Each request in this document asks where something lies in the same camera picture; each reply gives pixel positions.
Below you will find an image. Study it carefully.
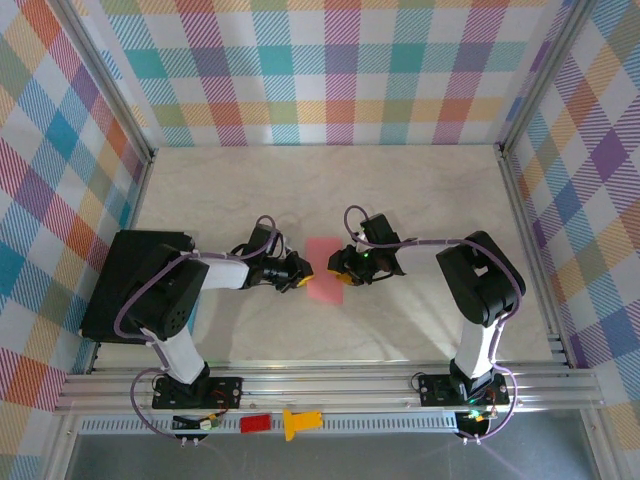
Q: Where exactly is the pink paper sheet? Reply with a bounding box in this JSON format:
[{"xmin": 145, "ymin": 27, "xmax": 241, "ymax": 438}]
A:
[{"xmin": 303, "ymin": 237, "xmax": 346, "ymax": 305}]

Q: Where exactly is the yellow plastic tool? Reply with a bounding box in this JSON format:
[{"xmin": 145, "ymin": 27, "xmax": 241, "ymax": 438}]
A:
[{"xmin": 282, "ymin": 408, "xmax": 324, "ymax": 444}]

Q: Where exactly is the red plastic block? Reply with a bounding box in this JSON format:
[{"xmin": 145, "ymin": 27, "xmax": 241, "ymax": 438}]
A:
[{"xmin": 239, "ymin": 413, "xmax": 273, "ymax": 434}]

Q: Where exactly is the black flat case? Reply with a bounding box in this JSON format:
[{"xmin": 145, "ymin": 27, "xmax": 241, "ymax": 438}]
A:
[{"xmin": 79, "ymin": 229, "xmax": 196, "ymax": 346}]

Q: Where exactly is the black round disc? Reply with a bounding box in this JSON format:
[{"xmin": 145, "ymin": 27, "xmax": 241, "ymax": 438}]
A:
[{"xmin": 457, "ymin": 418, "xmax": 492, "ymax": 439}]

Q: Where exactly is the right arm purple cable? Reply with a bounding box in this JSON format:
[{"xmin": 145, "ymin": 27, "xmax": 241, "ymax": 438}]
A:
[{"xmin": 343, "ymin": 205, "xmax": 525, "ymax": 446}]

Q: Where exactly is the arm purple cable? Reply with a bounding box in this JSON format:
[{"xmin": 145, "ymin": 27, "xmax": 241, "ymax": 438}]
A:
[
  {"xmin": 114, "ymin": 214, "xmax": 279, "ymax": 444},
  {"xmin": 343, "ymin": 205, "xmax": 525, "ymax": 446}
]

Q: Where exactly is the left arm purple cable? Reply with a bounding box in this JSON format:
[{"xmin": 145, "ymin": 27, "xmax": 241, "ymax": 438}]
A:
[{"xmin": 114, "ymin": 214, "xmax": 279, "ymax": 444}]

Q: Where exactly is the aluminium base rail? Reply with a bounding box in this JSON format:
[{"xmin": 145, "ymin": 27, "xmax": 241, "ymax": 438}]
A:
[{"xmin": 53, "ymin": 363, "xmax": 607, "ymax": 415}]

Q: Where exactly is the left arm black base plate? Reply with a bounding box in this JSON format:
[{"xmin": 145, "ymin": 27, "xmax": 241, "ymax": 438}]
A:
[{"xmin": 152, "ymin": 375, "xmax": 245, "ymax": 412}]

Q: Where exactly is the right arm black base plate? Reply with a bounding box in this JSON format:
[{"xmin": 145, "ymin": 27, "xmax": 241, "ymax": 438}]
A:
[{"xmin": 417, "ymin": 372, "xmax": 512, "ymax": 407}]

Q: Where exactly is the slotted metal cable tray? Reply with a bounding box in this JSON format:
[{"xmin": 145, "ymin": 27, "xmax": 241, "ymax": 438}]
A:
[{"xmin": 78, "ymin": 412, "xmax": 460, "ymax": 436}]

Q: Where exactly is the aluminium side rail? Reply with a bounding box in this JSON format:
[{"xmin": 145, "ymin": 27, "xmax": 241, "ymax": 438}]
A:
[
  {"xmin": 495, "ymin": 145, "xmax": 574, "ymax": 370},
  {"xmin": 84, "ymin": 147, "xmax": 159, "ymax": 375}
]

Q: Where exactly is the aluminium corner post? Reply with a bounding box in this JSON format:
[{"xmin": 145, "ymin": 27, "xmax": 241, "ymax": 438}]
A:
[
  {"xmin": 52, "ymin": 0, "xmax": 157, "ymax": 162},
  {"xmin": 495, "ymin": 0, "xmax": 599, "ymax": 154}
]

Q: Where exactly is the aluminium frame leg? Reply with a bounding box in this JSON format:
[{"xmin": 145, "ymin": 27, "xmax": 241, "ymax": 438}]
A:
[
  {"xmin": 42, "ymin": 413, "xmax": 77, "ymax": 480},
  {"xmin": 581, "ymin": 412, "xmax": 620, "ymax": 480}
]

